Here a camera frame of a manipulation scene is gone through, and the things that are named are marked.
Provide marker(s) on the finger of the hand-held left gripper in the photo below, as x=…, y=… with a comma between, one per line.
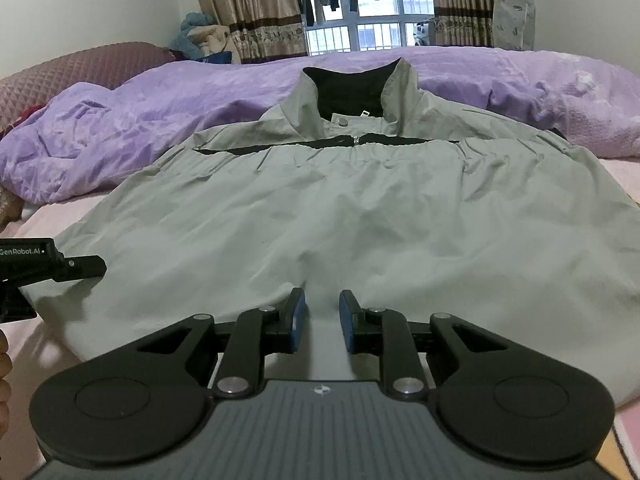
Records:
x=85, y=266

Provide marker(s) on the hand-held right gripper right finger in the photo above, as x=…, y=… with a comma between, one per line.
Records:
x=347, y=320

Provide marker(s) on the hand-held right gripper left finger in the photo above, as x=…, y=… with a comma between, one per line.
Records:
x=298, y=320

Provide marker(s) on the grey and black jacket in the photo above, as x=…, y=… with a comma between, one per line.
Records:
x=350, y=210

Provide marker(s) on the pile of clothes by curtain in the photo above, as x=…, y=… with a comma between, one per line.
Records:
x=192, y=30

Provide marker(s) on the person's left hand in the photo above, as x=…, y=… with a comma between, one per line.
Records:
x=4, y=380

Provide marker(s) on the pink printed bed sheet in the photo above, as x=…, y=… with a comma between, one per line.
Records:
x=45, y=215

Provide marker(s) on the purple duvet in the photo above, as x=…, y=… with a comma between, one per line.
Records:
x=150, y=125

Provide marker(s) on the pink quilted headboard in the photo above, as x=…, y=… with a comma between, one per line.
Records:
x=90, y=67

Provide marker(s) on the cream plush blanket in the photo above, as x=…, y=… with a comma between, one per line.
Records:
x=215, y=40

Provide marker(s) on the barred window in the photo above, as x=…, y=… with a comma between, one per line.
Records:
x=370, y=35

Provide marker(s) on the brown patterned curtain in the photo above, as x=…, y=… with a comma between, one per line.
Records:
x=462, y=5
x=250, y=5

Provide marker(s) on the covered standing fan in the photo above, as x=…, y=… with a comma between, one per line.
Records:
x=515, y=20

